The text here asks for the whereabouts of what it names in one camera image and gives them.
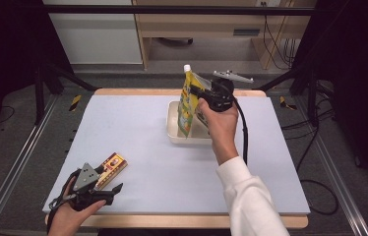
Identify black metal stand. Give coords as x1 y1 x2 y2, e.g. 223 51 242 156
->
256 61 322 128
33 61 98 126

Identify person's right hand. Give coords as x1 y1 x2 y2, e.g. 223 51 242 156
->
198 97 239 150

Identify white table mat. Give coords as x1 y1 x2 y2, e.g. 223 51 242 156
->
42 94 311 215

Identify left hand-held gripper cable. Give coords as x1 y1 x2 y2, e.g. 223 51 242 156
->
45 168 82 234

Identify yellow and black tape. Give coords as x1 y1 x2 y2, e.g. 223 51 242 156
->
278 95 298 112
68 93 83 112

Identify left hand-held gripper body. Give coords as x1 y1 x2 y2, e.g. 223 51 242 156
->
48 162 114 211

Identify hand-held gripper cable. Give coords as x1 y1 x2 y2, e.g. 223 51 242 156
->
232 96 339 216
45 168 82 234

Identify right hand-held gripper cable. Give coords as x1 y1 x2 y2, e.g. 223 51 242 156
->
232 96 339 216

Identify thin black floor cable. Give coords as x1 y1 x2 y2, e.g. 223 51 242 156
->
0 105 17 126

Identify black horizontal frame bar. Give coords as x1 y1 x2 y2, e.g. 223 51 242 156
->
40 4 318 17

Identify white plastic storage box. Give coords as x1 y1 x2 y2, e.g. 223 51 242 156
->
166 100 214 146

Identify person's left hand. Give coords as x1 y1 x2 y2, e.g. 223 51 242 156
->
47 176 107 234

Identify aluminium floor rail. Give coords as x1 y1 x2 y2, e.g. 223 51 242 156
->
294 96 368 236
0 94 59 236

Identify red and gold packet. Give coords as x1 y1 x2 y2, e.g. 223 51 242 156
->
94 151 129 191

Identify wooden desk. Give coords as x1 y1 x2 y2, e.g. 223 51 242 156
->
132 0 318 71

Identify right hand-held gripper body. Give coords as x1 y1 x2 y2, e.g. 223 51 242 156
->
205 70 255 112

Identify black curtain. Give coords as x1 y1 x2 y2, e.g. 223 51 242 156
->
290 0 368 200
0 0 72 151

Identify hanging black cables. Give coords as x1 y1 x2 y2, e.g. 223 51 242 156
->
262 14 297 71

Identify yellow spouted pouch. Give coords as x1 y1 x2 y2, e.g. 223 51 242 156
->
177 64 214 139

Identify wooden table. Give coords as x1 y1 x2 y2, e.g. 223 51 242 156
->
44 88 309 229

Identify grey desk handle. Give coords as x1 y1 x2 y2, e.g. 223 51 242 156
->
232 29 261 37

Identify black floor cables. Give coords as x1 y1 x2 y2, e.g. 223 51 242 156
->
279 82 337 173

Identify white cabinet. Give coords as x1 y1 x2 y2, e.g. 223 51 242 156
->
41 0 144 65

